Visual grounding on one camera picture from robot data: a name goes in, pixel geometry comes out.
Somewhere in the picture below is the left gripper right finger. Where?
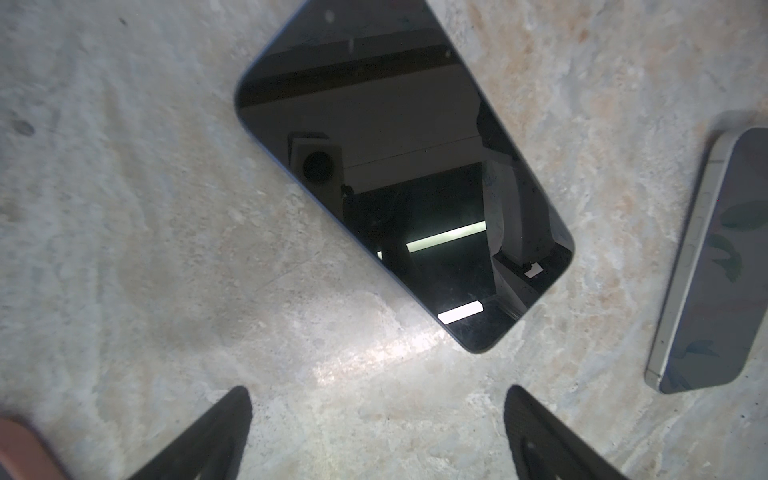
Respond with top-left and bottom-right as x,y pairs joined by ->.
503,385 -> 624,480

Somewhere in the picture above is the grey-edged black phone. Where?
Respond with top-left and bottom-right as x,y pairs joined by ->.
645,125 -> 767,394

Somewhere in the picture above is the pink phone case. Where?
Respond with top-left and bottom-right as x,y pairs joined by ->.
1,418 -> 67,480

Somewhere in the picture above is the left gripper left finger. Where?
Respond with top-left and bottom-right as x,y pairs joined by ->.
131,386 -> 253,480

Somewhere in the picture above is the blue-edged black phone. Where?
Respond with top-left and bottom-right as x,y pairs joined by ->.
235,1 -> 575,353

